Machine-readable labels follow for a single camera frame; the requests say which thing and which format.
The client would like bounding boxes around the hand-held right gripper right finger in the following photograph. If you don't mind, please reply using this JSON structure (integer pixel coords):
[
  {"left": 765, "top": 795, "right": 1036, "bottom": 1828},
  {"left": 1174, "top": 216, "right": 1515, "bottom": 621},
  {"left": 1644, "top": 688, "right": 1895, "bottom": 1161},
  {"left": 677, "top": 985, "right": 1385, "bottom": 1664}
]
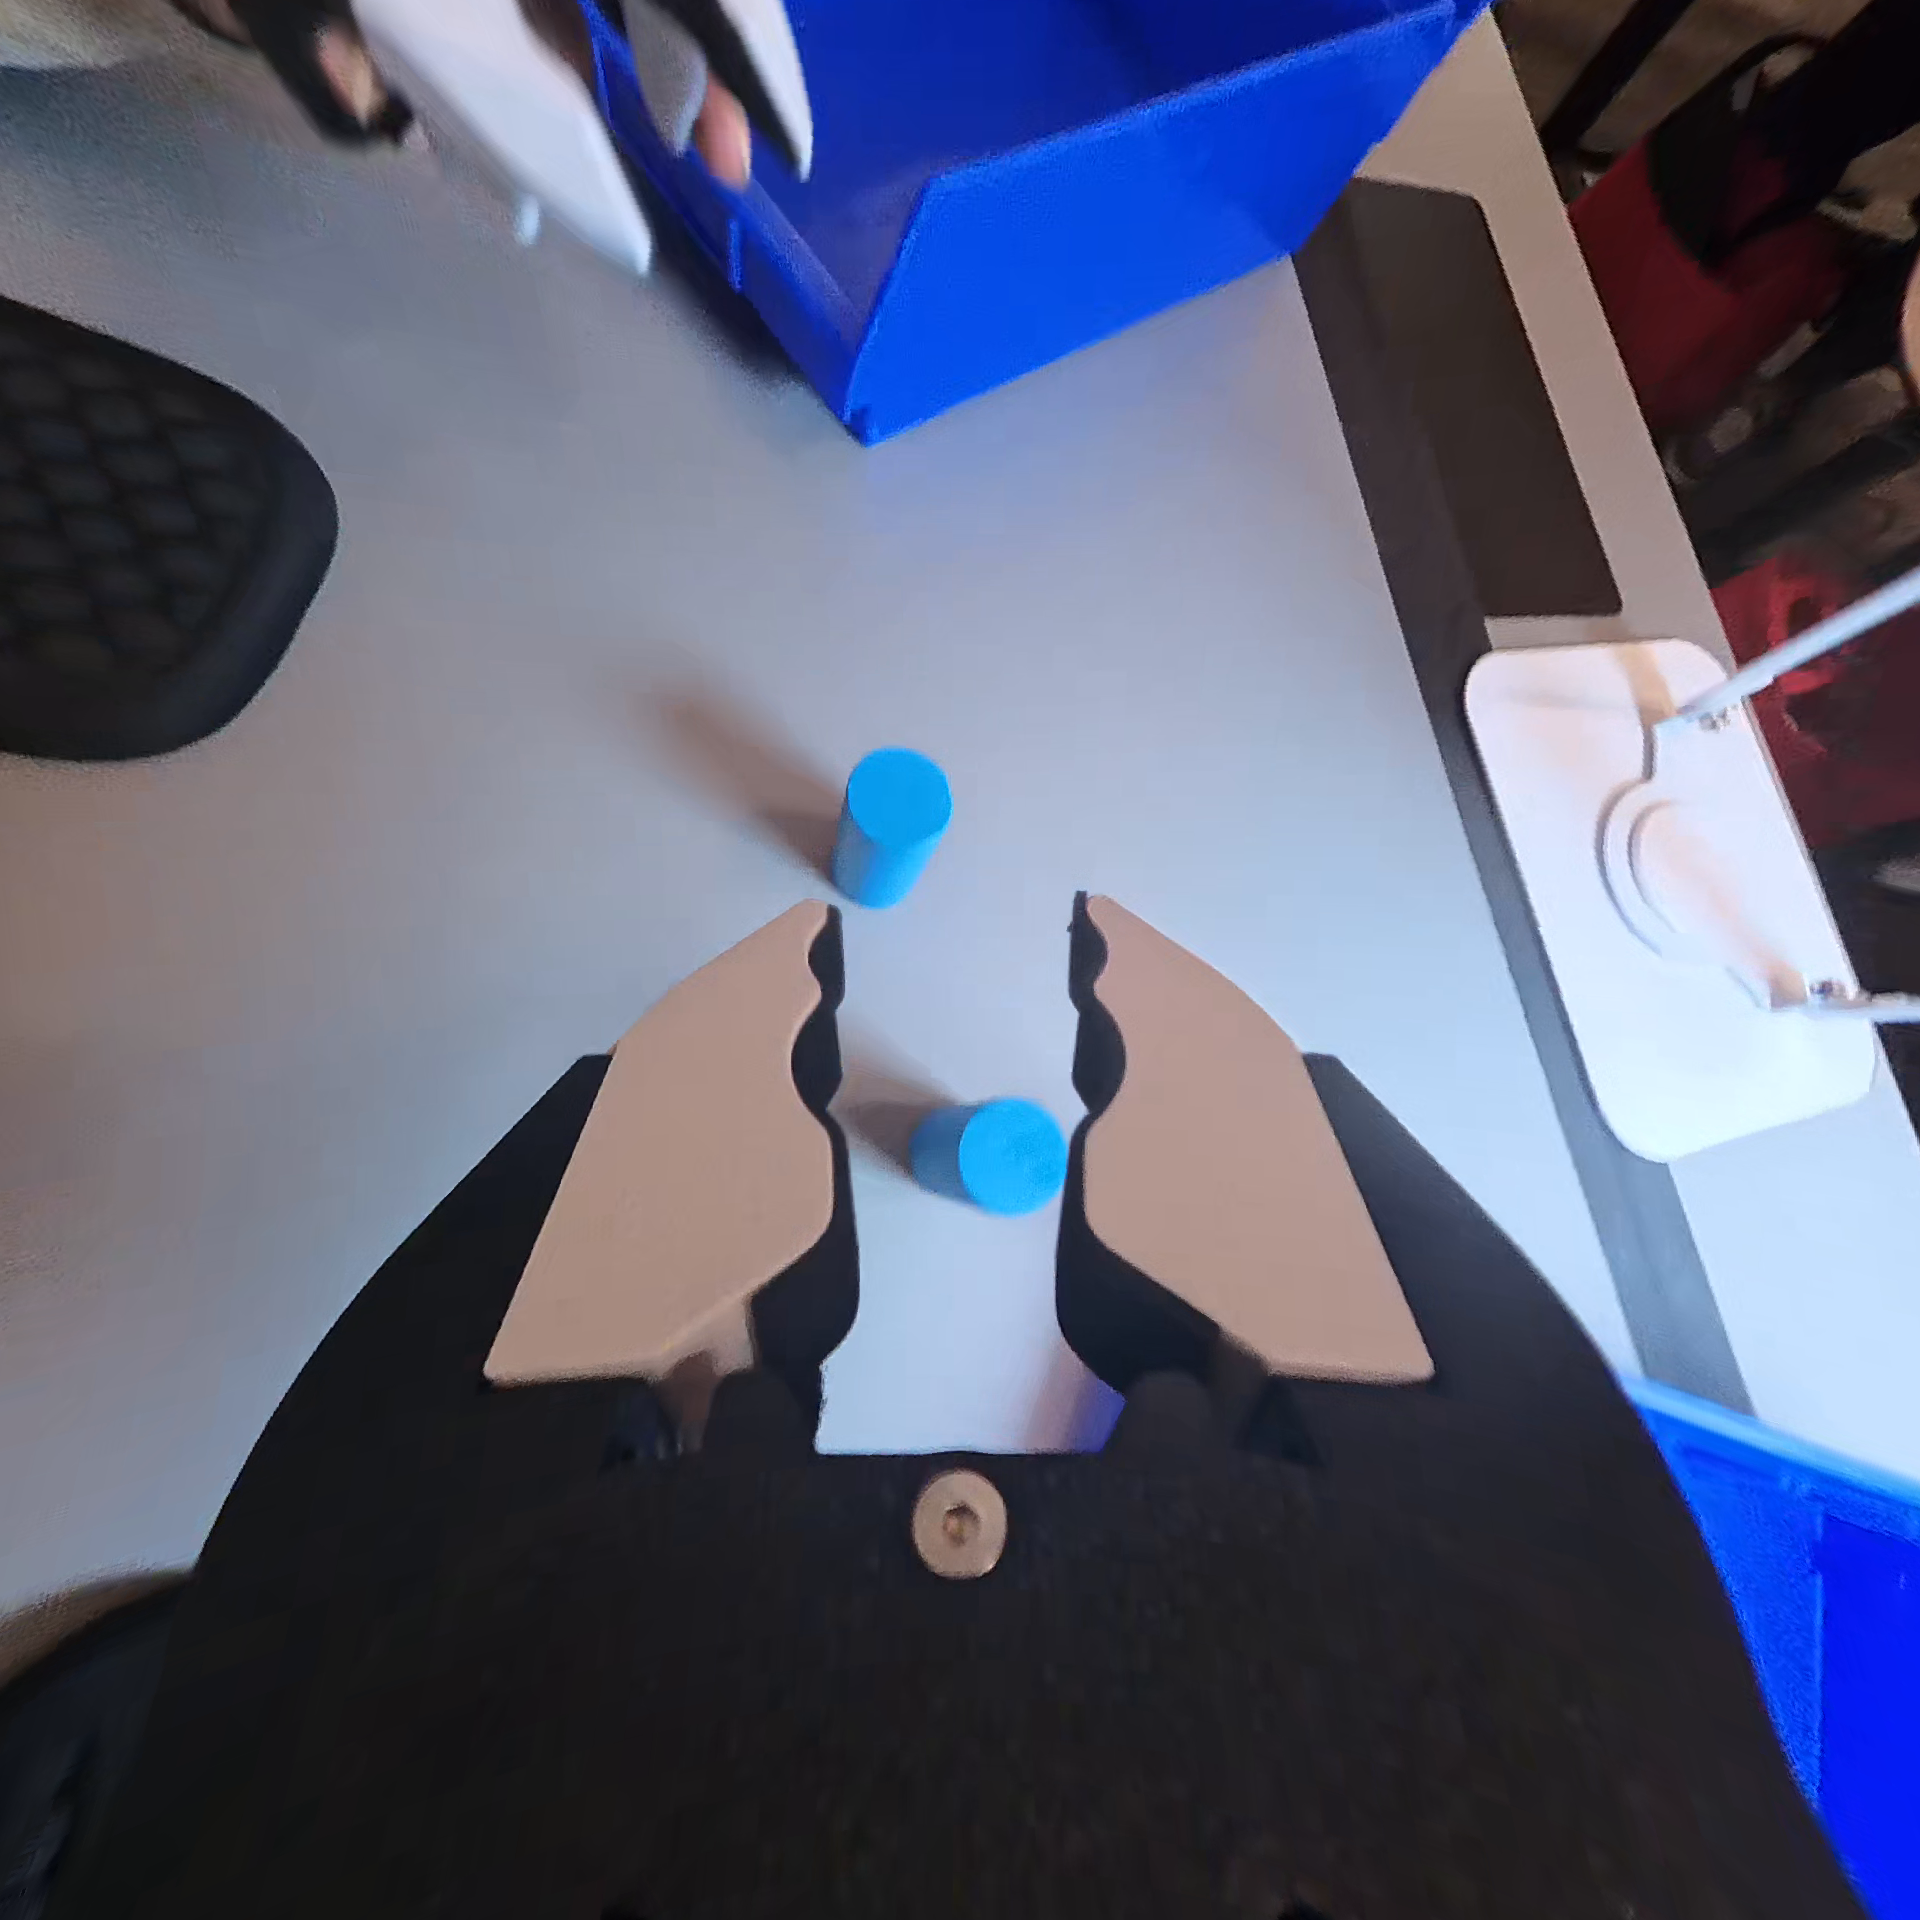
[{"left": 1054, "top": 890, "right": 1437, "bottom": 1386}]

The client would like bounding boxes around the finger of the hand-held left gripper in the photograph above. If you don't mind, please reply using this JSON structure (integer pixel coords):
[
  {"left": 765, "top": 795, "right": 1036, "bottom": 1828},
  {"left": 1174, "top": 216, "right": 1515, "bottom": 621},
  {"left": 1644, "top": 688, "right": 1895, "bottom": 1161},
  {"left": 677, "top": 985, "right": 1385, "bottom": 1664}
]
[
  {"left": 350, "top": 0, "right": 655, "bottom": 281},
  {"left": 702, "top": 0, "right": 818, "bottom": 185}
]

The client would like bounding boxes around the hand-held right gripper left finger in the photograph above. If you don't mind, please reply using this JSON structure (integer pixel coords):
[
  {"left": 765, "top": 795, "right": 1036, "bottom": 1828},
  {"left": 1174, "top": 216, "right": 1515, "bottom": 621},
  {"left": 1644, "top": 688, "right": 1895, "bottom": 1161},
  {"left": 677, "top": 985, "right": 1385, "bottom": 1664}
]
[{"left": 483, "top": 900, "right": 865, "bottom": 1386}]

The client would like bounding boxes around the blue wooden cylinder block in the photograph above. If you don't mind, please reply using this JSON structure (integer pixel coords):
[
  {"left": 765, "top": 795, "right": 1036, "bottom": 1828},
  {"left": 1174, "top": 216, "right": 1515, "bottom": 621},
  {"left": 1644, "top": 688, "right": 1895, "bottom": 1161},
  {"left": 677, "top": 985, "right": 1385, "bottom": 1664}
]
[
  {"left": 910, "top": 1094, "right": 1070, "bottom": 1216},
  {"left": 829, "top": 748, "right": 954, "bottom": 912}
]

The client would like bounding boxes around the blue plastic bin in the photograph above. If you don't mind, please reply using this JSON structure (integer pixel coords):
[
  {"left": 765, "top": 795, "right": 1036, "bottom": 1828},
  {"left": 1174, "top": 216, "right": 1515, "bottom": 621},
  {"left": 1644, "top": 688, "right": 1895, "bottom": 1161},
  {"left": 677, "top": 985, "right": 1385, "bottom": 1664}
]
[
  {"left": 1622, "top": 1372, "right": 1920, "bottom": 1920},
  {"left": 577, "top": 0, "right": 1497, "bottom": 449}
]

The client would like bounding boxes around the person's left forearm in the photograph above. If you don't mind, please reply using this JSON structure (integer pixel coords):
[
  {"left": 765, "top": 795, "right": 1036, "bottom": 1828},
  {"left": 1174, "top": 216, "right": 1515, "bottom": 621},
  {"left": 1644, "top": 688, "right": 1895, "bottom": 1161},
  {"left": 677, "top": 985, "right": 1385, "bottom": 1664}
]
[{"left": 0, "top": 0, "right": 249, "bottom": 69}]

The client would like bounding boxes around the person's left hand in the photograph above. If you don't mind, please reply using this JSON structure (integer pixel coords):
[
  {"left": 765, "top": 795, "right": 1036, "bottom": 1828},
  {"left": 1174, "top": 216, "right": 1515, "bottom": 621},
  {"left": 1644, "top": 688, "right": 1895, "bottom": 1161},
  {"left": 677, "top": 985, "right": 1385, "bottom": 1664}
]
[{"left": 679, "top": 78, "right": 756, "bottom": 194}]

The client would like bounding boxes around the white document stand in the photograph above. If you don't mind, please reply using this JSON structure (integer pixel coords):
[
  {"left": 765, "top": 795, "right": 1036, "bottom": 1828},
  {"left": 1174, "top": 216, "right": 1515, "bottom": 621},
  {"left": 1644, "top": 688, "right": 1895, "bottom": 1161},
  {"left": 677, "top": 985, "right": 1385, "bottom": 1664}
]
[{"left": 1462, "top": 562, "right": 1920, "bottom": 1168}]

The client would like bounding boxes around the black padded armrest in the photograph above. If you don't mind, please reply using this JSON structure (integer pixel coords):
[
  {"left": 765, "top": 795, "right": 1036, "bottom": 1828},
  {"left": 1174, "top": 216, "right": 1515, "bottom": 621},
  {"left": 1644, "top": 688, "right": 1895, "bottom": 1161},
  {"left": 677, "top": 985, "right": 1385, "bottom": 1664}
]
[{"left": 0, "top": 292, "right": 340, "bottom": 764}]

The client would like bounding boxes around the red and black bag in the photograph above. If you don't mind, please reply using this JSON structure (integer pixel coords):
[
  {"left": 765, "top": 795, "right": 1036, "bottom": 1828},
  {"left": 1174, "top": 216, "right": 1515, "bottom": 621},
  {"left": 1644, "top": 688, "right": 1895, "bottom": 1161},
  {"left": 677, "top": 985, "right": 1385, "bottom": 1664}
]
[{"left": 1567, "top": 37, "right": 1920, "bottom": 430}]

